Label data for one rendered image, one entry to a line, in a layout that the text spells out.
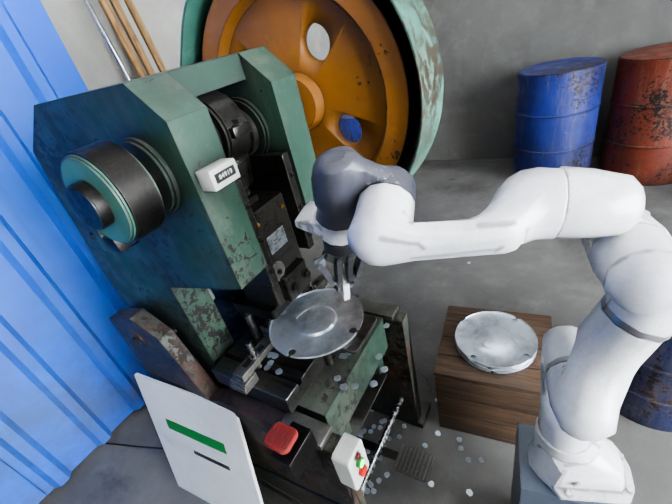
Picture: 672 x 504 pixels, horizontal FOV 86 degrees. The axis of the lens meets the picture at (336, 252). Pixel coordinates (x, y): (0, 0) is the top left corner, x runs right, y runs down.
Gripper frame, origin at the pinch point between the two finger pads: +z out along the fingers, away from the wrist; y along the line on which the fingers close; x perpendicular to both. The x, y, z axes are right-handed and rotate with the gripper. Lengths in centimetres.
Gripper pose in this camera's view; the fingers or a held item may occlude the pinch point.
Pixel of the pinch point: (344, 287)
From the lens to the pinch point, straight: 88.4
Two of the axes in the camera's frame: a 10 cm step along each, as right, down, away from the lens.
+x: -3.4, -7.2, 6.1
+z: 0.6, 6.3, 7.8
